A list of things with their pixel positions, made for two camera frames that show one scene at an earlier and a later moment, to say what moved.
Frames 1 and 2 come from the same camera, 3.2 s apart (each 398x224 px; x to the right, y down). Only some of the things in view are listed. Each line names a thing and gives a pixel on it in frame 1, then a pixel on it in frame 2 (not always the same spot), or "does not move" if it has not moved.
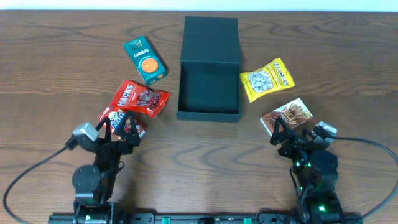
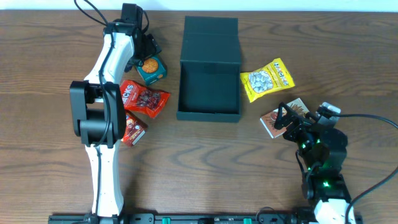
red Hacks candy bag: x=132 y=96 does not move
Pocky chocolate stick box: x=293 y=113 does not move
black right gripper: x=295 y=142 → x=298 y=127
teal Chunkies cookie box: x=145 y=60 does not move
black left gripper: x=104 y=147 → x=152 y=46
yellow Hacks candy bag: x=269 y=79 does not move
